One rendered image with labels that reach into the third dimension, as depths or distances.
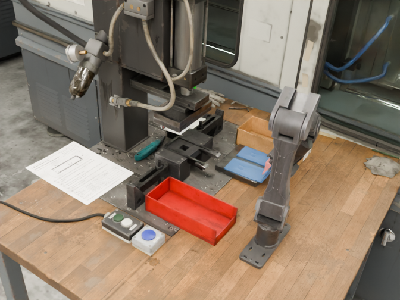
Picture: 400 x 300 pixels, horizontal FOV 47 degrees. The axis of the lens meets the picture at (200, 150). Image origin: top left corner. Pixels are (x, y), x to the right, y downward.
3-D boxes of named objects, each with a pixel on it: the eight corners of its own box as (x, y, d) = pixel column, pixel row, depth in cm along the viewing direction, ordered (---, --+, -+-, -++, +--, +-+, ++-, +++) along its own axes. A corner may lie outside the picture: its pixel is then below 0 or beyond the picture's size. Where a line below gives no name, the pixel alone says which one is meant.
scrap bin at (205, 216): (214, 246, 129) (215, 231, 125) (145, 210, 139) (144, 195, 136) (236, 222, 137) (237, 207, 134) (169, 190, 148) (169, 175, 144)
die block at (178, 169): (178, 185, 150) (179, 166, 146) (155, 174, 155) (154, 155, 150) (211, 156, 164) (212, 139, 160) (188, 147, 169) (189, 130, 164)
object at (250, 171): (265, 184, 149) (266, 177, 148) (224, 168, 155) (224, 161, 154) (273, 174, 154) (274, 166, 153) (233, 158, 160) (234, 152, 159)
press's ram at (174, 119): (181, 142, 139) (184, 50, 123) (117, 115, 151) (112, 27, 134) (213, 118, 152) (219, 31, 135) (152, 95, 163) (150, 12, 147)
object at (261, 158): (275, 171, 156) (277, 163, 154) (236, 155, 162) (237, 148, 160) (284, 161, 161) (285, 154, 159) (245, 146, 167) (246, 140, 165)
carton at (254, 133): (296, 170, 161) (300, 152, 157) (234, 146, 172) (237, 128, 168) (310, 153, 170) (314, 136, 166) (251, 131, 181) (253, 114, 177)
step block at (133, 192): (134, 210, 139) (133, 187, 134) (127, 206, 140) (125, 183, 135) (147, 199, 144) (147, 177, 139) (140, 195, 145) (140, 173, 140)
